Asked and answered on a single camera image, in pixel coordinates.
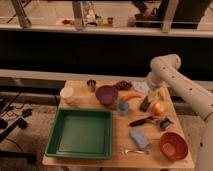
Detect dark red grapes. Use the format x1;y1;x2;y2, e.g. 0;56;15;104
115;80;132;91

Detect black handled peeler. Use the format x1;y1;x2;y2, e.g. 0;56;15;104
129;116;154;127

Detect blue sponge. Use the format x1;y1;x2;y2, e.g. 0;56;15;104
130;128;150;150

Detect small metal cup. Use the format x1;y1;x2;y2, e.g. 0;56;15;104
86;79;96;92

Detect silver fork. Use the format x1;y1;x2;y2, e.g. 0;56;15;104
118;148;149;155

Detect yellow onion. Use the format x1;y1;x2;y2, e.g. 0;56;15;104
151;103;165;116

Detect white paper cup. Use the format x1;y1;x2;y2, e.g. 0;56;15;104
60;86;74;103

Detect green plastic tray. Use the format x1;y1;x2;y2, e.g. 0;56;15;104
45;109;113;160

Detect orange carrot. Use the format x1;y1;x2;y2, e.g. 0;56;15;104
121;94;141;101

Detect small black clip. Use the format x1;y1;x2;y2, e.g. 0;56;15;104
159;118;172;130

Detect yellow banana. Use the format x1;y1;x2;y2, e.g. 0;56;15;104
163;88;170;101

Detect orange bowl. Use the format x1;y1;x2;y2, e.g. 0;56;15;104
159;132;188;161

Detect black rectangular block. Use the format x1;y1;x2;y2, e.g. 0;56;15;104
139;97;151;112

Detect small blue cup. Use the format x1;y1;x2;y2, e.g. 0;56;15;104
117;101;129;116

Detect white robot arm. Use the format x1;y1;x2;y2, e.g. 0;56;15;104
146;54;213;171

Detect wooden table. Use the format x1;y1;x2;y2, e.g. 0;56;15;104
43;81;194;169

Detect purple bowl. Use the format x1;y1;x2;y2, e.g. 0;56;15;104
95;85;118;105

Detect clear plastic bag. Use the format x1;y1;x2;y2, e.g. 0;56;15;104
133;82;150;94

